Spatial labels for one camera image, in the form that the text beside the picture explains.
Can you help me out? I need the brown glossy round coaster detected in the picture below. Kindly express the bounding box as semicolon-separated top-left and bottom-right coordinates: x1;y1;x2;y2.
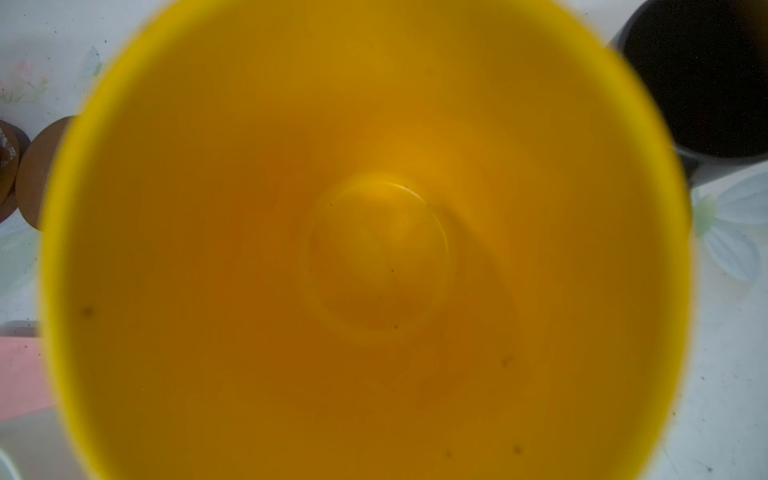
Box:
0;121;30;222

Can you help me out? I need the pink tray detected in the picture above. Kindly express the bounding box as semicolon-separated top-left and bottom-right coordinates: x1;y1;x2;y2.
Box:
0;337;54;422

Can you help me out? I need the dark brown round coaster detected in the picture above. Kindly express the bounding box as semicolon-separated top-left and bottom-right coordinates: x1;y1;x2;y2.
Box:
15;116;74;230

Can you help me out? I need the yellow mug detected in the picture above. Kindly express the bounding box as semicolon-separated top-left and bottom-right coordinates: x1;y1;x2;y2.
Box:
40;1;691;479

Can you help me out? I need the black mug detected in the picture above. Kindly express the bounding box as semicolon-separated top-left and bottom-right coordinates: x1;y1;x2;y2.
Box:
610;0;767;188

